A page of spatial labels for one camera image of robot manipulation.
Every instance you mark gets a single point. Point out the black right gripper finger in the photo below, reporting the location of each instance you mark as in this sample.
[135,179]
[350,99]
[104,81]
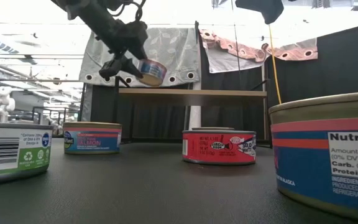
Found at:
[266,9]

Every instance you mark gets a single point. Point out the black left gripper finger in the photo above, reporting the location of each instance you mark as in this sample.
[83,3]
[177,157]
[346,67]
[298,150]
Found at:
[110,70]
[141,53]

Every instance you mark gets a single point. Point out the blue salmon can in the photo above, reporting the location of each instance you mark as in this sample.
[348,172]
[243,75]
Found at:
[152,70]
[92,141]
[306,161]

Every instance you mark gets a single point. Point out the red tuna can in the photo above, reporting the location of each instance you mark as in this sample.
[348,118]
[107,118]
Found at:
[216,149]

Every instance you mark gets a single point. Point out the small white robot arm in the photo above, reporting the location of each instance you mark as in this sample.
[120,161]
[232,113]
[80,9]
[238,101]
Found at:
[54,123]

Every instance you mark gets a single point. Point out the large white robot arm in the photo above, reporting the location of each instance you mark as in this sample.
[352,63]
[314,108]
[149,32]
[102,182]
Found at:
[2,102]

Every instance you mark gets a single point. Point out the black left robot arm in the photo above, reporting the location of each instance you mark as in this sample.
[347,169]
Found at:
[95,18]

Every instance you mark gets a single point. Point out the grey leaf pattern curtain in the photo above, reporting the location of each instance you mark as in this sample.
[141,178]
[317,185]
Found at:
[172,46]

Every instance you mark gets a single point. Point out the black curtain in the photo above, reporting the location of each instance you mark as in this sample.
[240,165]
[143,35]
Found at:
[337,77]

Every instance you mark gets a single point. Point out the wooden shelf black metal frame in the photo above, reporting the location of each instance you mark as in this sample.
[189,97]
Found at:
[191,93]

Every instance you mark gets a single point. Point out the white vertical post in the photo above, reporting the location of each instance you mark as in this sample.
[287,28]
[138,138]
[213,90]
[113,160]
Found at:
[195,118]

